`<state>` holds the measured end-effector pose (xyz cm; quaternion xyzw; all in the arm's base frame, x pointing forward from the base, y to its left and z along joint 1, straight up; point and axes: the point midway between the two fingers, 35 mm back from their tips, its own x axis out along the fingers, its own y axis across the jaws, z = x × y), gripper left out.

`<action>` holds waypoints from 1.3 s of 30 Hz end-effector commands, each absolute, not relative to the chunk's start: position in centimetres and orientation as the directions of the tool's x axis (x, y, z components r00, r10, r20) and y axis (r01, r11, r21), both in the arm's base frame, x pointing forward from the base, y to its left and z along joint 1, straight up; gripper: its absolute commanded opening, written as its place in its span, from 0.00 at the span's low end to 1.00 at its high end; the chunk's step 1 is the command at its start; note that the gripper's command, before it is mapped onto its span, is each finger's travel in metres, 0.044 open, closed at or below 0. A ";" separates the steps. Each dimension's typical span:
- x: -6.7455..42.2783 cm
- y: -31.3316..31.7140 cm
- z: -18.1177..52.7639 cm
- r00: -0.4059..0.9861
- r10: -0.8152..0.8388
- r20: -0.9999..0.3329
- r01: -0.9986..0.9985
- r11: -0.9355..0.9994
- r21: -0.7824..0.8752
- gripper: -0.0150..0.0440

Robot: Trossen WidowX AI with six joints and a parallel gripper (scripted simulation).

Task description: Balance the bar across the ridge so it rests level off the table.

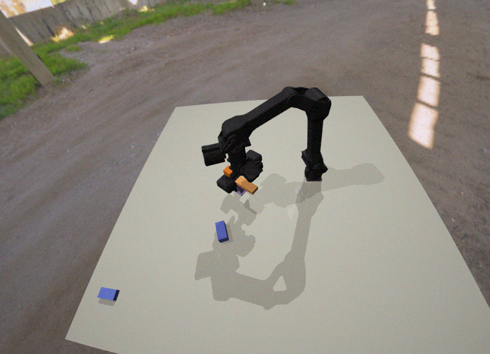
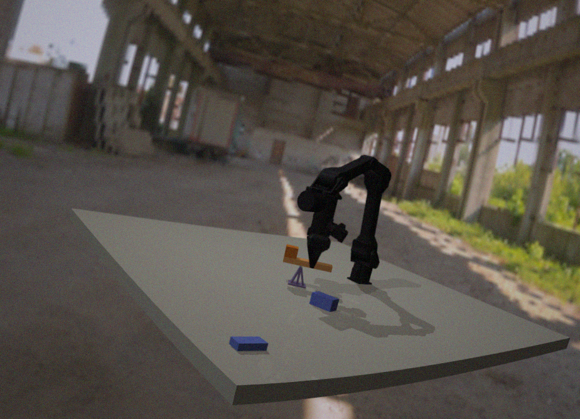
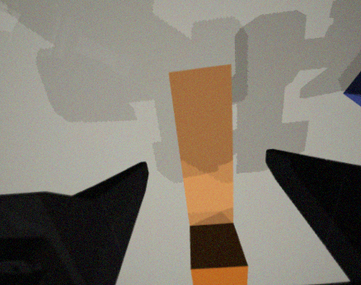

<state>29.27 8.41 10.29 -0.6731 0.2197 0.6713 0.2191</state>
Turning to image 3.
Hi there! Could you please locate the orange bar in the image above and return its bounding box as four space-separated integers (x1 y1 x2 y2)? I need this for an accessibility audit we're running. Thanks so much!
168 64 248 285

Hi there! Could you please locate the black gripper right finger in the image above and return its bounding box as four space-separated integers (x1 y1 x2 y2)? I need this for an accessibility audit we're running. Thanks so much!
265 149 361 282

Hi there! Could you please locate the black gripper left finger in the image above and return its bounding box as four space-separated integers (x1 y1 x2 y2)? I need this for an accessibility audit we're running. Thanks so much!
0 161 148 285

